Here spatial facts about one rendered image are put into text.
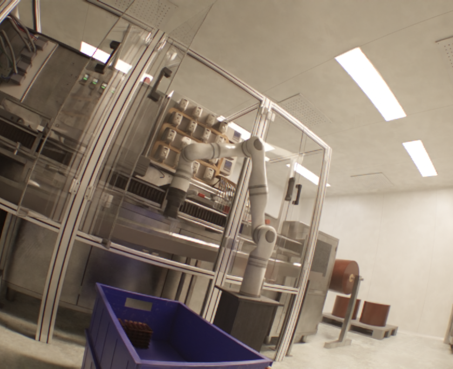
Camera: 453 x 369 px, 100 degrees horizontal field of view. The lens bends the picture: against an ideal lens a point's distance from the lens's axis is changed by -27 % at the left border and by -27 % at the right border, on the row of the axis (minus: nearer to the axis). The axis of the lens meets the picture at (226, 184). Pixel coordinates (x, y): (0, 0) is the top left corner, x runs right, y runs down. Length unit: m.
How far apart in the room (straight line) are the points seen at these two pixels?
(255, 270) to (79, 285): 1.01
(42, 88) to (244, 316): 1.85
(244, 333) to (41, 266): 1.14
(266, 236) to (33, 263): 1.27
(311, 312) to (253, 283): 1.62
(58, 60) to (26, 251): 1.31
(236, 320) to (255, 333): 0.12
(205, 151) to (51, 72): 1.38
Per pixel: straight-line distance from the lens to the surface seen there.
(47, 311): 1.34
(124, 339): 0.66
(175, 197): 1.01
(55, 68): 2.06
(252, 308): 1.14
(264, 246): 1.17
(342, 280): 2.93
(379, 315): 4.23
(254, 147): 1.19
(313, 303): 2.72
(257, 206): 1.19
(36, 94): 1.98
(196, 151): 1.05
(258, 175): 1.18
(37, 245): 1.59
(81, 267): 1.60
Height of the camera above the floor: 0.69
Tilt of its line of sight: 15 degrees up
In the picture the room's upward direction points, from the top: 16 degrees clockwise
